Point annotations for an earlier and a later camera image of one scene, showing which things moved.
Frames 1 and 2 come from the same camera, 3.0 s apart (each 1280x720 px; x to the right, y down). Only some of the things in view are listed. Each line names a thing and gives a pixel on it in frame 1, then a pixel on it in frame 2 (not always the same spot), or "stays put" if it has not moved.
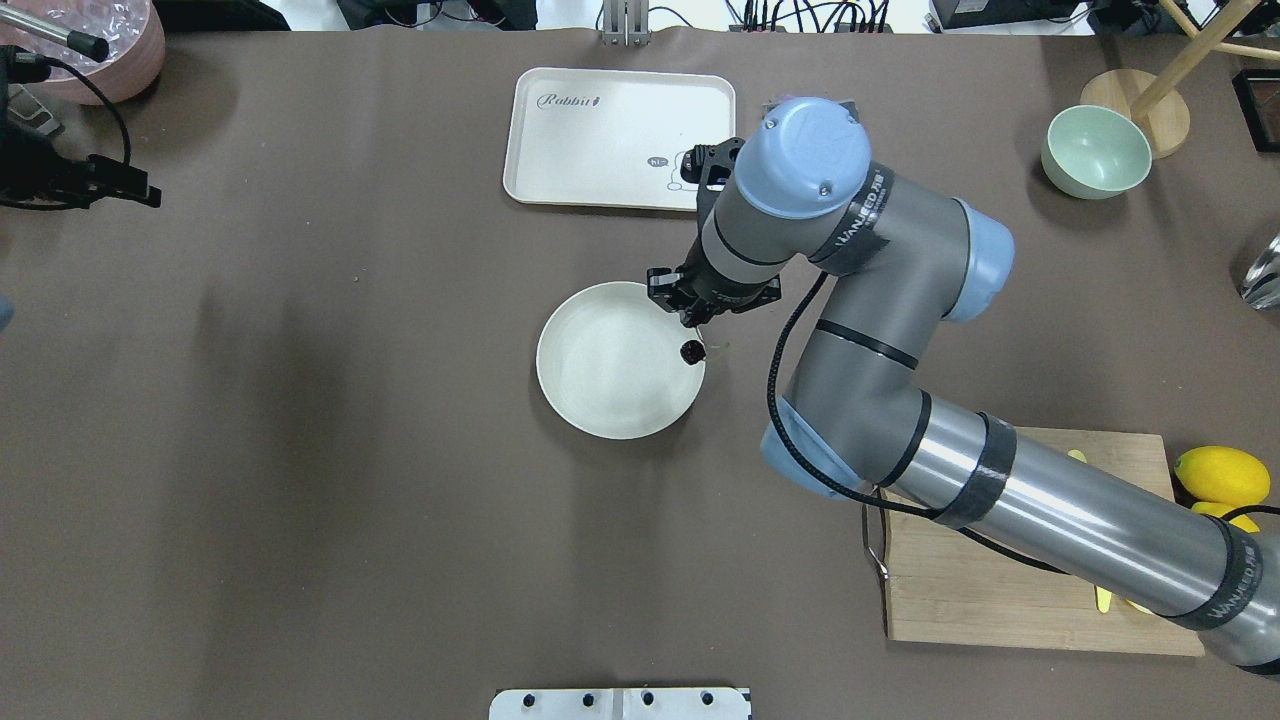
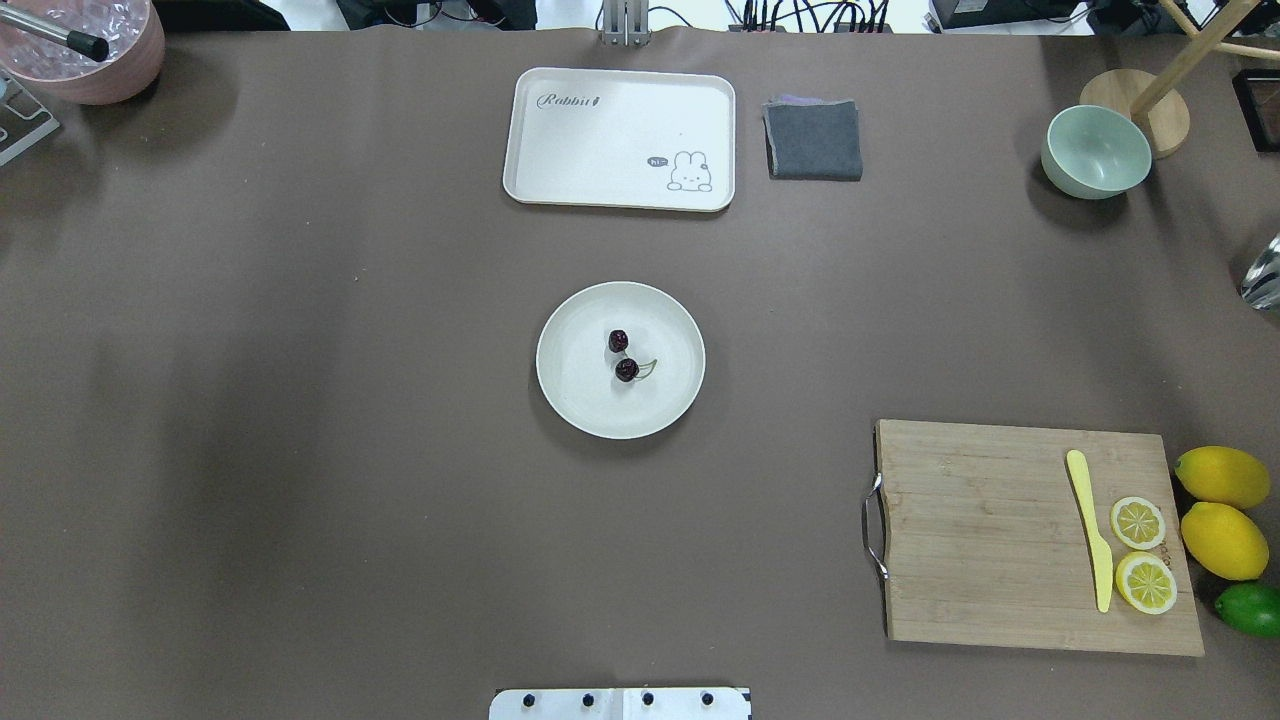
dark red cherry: (692, 352) → (628, 369)
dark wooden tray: (1257, 94) stays put
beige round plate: (609, 360) stays put
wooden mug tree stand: (1164, 114) stays put
